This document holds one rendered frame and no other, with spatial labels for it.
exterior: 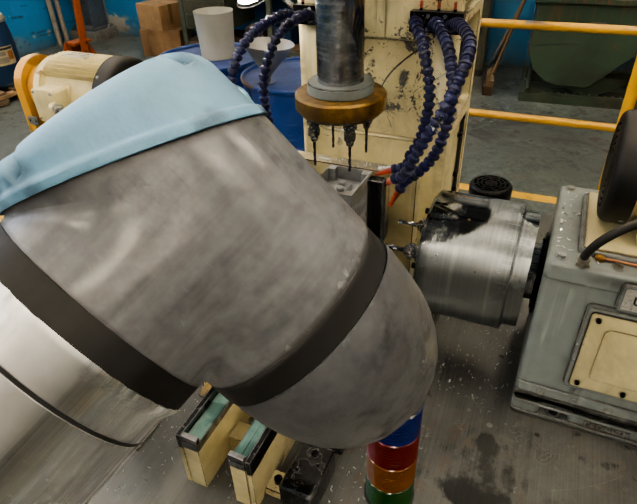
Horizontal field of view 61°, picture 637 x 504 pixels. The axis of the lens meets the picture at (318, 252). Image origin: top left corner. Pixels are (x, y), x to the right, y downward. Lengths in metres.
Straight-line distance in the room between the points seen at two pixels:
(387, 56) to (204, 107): 1.04
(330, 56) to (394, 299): 0.82
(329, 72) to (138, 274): 0.87
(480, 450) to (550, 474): 0.12
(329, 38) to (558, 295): 0.59
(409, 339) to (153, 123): 0.15
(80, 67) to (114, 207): 1.15
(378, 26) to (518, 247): 0.55
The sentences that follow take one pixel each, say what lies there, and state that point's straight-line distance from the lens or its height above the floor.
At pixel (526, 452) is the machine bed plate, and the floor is 0.80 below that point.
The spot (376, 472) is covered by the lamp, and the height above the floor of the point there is 1.11.
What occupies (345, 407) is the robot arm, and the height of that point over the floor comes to 1.48.
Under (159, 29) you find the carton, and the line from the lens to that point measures 6.82.
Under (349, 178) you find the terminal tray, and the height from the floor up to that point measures 1.12.
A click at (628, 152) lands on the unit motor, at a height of 1.33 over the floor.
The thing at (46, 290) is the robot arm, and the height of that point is 1.56.
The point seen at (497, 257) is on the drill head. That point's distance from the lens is 1.00.
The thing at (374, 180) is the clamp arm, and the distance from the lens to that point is 0.94.
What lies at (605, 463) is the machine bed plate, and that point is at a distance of 1.16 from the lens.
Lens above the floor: 1.68
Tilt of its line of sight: 35 degrees down
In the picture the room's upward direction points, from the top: 2 degrees counter-clockwise
